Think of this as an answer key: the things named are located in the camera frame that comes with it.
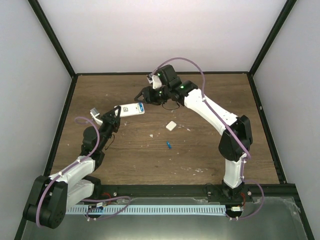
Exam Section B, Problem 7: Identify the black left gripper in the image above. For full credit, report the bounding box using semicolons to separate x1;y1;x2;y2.
98;106;122;151

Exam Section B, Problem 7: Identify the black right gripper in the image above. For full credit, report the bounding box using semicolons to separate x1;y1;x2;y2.
137;85;171;106

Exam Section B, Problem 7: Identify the blue battery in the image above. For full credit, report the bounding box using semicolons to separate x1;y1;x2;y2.
138;102;145;113
166;141;172;150

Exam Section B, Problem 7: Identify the white remote control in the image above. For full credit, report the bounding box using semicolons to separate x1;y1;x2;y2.
120;102;145;118

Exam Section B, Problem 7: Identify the white battery compartment cover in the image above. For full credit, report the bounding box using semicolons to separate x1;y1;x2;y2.
165;121;177;131

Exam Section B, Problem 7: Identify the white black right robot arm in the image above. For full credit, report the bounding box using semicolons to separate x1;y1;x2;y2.
134;64;253;202

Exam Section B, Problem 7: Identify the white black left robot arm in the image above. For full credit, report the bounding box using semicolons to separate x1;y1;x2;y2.
22;106;122;229

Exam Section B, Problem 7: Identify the grey metal front plate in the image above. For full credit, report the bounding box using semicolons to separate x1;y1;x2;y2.
22;197;308;240

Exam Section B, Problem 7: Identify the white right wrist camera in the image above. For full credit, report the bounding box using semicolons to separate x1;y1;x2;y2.
147;74;163;90

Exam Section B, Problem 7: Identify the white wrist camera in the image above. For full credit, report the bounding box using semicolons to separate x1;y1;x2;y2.
90;107;103;126
147;74;163;90

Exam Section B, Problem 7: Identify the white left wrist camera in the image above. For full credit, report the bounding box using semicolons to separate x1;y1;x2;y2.
90;107;103;126

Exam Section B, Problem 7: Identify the black rear base frame rail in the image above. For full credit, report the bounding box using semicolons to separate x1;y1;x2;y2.
76;71;249;76

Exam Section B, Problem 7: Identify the black base frame rail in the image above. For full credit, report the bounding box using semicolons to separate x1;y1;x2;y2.
43;74;79;177
247;73;287;184
76;71;249;76

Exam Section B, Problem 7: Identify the black left base frame rail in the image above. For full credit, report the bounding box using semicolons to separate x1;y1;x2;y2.
43;74;79;177

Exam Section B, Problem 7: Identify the light blue slotted cable duct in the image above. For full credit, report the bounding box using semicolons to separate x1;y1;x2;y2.
66;204;227;216

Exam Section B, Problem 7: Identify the black left corner frame post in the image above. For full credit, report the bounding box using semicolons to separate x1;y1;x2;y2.
27;0;76;78

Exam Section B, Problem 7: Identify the black corner frame post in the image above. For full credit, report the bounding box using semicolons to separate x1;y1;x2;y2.
248;0;297;76
27;0;76;78

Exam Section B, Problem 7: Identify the black right base frame rail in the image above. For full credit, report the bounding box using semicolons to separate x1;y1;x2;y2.
247;73;287;184

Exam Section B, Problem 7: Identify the black right corner frame post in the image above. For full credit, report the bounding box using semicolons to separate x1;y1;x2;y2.
248;0;297;76

